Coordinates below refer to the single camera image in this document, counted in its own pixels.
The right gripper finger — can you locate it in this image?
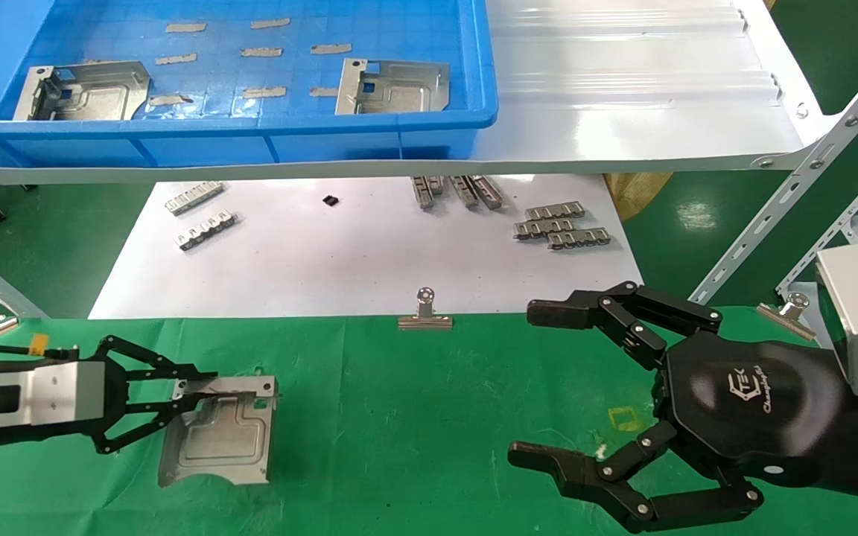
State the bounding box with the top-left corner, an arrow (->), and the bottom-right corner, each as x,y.
527,281 -> 722,371
508,421 -> 765,534

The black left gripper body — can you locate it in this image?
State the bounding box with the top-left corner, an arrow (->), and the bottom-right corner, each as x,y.
0,357 -> 132,452

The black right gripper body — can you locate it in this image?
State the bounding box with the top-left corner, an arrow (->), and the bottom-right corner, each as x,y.
652,331 -> 848,490

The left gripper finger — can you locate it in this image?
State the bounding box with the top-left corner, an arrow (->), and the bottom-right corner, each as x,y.
94,392 -> 258,456
98,335 -> 219,383

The stamped sheet metal bracket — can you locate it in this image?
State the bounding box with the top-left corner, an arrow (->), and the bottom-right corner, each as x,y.
335,60 -> 451,116
13,63 -> 153,123
157,376 -> 279,488

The yellow plastic bag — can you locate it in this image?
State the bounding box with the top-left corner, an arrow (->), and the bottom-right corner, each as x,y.
604,173 -> 674,223

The green table cloth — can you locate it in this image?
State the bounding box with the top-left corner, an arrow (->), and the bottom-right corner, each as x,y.
0,307 -> 858,536

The white shelf board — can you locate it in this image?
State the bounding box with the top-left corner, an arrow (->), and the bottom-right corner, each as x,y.
0,0 -> 839,187

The blue plastic bin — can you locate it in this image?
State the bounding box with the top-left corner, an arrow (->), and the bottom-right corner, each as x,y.
0,0 -> 498,170

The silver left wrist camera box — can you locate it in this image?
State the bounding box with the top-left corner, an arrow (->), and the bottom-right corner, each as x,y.
0,360 -> 107,433

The black cable yellow tag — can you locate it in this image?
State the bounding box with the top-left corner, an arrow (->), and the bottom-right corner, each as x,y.
0,335 -> 81,362

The white perforated steel post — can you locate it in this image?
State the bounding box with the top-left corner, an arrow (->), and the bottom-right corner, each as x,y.
688,36 -> 858,306
774,145 -> 858,299

